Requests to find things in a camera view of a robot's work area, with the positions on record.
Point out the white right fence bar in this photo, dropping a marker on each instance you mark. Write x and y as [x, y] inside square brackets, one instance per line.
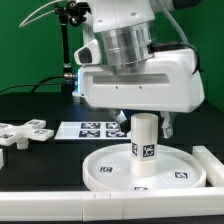
[213, 167]

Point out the white block at left edge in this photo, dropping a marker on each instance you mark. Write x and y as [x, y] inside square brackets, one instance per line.
[1, 159]

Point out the white marker sheet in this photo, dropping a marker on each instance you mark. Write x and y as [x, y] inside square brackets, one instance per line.
[90, 131]

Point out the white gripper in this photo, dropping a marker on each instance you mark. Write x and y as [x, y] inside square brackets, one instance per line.
[165, 82]

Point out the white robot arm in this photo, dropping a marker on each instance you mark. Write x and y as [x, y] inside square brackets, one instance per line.
[136, 57]

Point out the white round table top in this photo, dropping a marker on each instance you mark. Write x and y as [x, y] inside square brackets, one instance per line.
[114, 168]

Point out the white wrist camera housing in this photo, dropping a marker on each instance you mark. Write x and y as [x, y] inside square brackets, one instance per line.
[89, 54]

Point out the white cross-shaped table base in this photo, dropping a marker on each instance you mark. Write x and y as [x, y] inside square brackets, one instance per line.
[20, 135]

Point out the white fence bar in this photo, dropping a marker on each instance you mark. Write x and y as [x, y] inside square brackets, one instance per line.
[213, 167]
[95, 206]

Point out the white front fence bar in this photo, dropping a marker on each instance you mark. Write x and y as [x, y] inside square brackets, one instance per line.
[95, 206]

